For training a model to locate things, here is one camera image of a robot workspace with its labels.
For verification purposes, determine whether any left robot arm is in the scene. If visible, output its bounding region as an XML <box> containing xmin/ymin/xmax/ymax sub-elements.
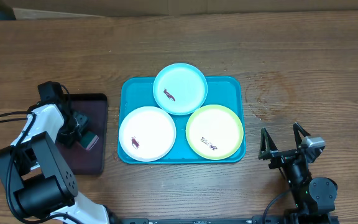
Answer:
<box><xmin>0</xmin><ymin>81</ymin><xmax>120</xmax><ymax>223</ymax></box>

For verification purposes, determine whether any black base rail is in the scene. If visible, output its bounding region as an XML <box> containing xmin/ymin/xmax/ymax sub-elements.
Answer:
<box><xmin>121</xmin><ymin>215</ymin><xmax>340</xmax><ymax>224</ymax></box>

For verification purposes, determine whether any cardboard sheet at back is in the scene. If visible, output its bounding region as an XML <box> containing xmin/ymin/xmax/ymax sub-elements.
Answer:
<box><xmin>0</xmin><ymin>0</ymin><xmax>358</xmax><ymax>17</ymax></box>

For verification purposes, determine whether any black tray with red liquid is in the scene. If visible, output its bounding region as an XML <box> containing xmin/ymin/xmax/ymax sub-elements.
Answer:
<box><xmin>56</xmin><ymin>93</ymin><xmax>108</xmax><ymax>175</ymax></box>

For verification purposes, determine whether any green and pink sponge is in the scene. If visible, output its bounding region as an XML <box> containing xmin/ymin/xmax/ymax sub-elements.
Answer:
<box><xmin>79</xmin><ymin>131</ymin><xmax>99</xmax><ymax>151</ymax></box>

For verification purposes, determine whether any light blue plate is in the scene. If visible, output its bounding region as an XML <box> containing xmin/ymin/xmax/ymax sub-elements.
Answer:
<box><xmin>152</xmin><ymin>63</ymin><xmax>208</xmax><ymax>115</ymax></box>

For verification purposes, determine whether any white plate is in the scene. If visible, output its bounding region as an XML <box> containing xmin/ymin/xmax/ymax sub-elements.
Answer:
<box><xmin>119</xmin><ymin>106</ymin><xmax>177</xmax><ymax>162</ymax></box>

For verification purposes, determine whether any yellow green-rimmed plate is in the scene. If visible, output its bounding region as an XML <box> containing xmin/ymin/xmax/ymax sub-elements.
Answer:
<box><xmin>186</xmin><ymin>105</ymin><xmax>244</xmax><ymax>161</ymax></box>

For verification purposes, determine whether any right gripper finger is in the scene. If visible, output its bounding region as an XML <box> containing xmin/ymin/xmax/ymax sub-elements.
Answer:
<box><xmin>293</xmin><ymin>122</ymin><xmax>310</xmax><ymax>147</ymax></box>
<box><xmin>258</xmin><ymin>128</ymin><xmax>278</xmax><ymax>160</ymax></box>

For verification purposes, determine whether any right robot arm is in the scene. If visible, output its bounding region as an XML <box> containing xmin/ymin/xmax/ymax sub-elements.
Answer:
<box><xmin>258</xmin><ymin>123</ymin><xmax>339</xmax><ymax>223</ymax></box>

